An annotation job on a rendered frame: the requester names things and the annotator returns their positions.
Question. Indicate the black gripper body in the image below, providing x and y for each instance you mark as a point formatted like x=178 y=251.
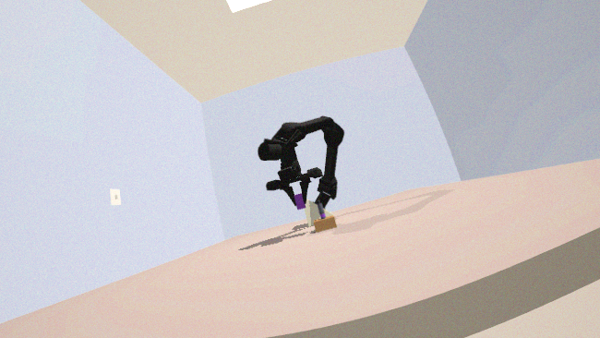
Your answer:
x=276 y=184

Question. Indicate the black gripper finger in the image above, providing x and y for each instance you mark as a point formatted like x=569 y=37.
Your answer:
x=304 y=187
x=289 y=191

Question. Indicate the purple marker cap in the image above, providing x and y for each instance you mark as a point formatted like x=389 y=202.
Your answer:
x=299 y=202

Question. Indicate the tan wooden block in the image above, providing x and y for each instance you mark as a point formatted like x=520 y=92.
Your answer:
x=325 y=224

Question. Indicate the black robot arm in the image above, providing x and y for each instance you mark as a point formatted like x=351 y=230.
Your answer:
x=282 y=144

